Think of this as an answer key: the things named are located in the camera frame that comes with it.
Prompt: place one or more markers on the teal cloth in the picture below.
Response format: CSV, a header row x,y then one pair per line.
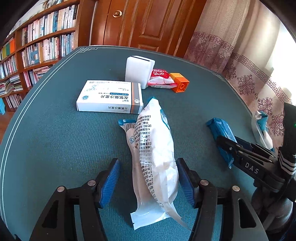
x,y
261,120

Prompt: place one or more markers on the clear plastic bowl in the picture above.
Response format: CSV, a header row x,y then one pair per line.
x,y
262,138

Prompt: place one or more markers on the brown wooden door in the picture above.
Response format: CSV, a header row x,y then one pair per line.
x,y
160,26

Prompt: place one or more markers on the orange yellow toy block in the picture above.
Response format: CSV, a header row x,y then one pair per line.
x,y
181,82

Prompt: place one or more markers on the brass door knob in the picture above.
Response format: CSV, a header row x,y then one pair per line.
x,y
117,14

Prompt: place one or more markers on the patterned white purple curtain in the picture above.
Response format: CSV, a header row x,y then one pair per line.
x,y
252,49

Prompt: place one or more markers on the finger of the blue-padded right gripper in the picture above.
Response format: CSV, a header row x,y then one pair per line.
x,y
251,146

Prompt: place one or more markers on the red balloon glue packet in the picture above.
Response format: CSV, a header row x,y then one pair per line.
x,y
161,79

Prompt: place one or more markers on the wooden bookshelf with books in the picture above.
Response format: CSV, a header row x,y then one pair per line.
x,y
39,43

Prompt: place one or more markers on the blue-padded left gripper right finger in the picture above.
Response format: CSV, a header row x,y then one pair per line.
x,y
239,219

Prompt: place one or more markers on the white foam block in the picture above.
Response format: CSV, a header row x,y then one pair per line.
x,y
139,70

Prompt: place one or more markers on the white medicine box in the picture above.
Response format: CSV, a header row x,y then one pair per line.
x,y
110,97

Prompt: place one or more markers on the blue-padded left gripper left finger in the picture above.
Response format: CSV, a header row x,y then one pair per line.
x,y
57,220

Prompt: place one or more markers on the white printed plastic packet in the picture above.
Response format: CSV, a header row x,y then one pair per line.
x,y
154,170

